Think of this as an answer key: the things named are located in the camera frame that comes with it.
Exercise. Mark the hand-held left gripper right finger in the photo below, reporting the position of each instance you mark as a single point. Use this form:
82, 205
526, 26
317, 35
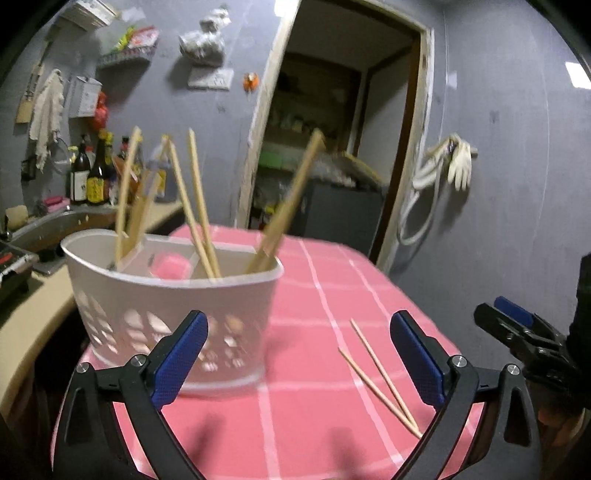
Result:
418, 360

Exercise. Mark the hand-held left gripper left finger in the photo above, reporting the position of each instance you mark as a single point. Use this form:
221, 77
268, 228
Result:
180, 360

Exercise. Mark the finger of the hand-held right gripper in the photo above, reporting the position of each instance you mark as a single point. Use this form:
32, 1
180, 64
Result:
515, 310
501, 330

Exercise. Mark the thin wooden chopstick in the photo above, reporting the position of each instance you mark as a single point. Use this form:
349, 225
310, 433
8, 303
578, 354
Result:
378, 392
124, 203
144, 207
383, 371

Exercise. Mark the white plastic basket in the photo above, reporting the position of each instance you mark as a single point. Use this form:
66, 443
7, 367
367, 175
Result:
240, 300

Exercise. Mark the bunch of wooden chopsticks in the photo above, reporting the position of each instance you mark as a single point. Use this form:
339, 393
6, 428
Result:
281, 217

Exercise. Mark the person's right hand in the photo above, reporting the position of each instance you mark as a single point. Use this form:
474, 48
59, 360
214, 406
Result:
565, 420

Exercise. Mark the pink checked tablecloth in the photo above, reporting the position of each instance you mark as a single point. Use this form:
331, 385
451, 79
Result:
314, 295

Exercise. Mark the white rubber gloves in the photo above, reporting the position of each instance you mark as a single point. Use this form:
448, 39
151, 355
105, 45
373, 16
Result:
460, 161

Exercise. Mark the beige kitchen counter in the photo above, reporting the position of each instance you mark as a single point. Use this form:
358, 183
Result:
27, 304

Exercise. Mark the grey cabinet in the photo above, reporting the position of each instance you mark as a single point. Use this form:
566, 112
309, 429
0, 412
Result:
341, 217

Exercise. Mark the clear oil jug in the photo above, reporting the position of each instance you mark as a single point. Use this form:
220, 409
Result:
168, 184

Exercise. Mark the metal sink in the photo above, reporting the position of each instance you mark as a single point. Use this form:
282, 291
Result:
60, 224

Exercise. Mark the black stove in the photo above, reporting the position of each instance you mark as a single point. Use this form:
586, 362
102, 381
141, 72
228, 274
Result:
14, 267

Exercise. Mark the dark bottle yellow label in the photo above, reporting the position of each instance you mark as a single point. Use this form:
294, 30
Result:
98, 184

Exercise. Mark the pink soap bar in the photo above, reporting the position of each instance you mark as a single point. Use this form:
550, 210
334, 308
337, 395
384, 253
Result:
56, 203

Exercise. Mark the dark bottle white label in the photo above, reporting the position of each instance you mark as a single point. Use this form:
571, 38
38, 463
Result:
80, 180

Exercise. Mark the yellow sponge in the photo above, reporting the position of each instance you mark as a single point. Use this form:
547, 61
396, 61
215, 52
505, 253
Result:
17, 217

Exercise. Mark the green box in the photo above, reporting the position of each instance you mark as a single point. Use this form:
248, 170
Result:
270, 160

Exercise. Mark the red plastic bag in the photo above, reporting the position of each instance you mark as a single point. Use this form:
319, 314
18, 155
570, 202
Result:
101, 113

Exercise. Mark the white rag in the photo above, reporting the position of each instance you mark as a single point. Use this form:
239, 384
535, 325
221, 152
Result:
46, 115

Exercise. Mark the wooden shelf unit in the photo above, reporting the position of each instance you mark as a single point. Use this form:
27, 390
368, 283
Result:
323, 92

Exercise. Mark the hanging wooden brush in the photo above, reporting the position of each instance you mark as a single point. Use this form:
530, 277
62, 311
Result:
27, 104

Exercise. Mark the hanging plastic bag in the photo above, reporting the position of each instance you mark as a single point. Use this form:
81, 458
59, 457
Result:
203, 39

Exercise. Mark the colourful snack packets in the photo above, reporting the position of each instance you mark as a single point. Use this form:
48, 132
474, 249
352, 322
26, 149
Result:
138, 38

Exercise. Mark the wooden door frame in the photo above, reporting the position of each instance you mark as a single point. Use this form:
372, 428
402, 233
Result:
258, 138

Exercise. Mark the white wall socket box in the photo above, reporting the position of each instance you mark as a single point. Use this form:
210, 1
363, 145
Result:
211, 79

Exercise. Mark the orange wall hook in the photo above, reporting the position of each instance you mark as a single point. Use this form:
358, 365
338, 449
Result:
250, 81

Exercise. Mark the white wall rack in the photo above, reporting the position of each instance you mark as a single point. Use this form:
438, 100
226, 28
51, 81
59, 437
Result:
92, 11

